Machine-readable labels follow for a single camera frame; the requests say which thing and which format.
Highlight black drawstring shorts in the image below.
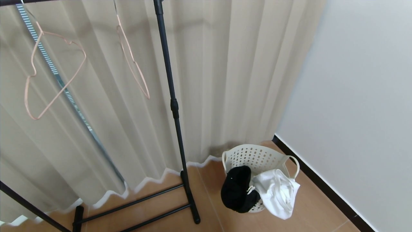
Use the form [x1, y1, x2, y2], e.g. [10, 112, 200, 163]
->
[220, 165, 262, 214]

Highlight white garment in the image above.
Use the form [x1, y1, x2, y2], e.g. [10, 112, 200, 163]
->
[250, 169, 301, 220]

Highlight black clothes rack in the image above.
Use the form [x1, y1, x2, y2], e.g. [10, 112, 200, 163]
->
[0, 0, 201, 232]

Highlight white laundry basket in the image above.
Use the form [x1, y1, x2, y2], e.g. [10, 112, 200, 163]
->
[221, 144, 300, 213]

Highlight pink clothes hanger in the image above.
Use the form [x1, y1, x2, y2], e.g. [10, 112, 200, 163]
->
[20, 0, 87, 121]
[112, 0, 151, 100]

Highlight beige curtain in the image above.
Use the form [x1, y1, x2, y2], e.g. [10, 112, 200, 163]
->
[0, 0, 327, 223]

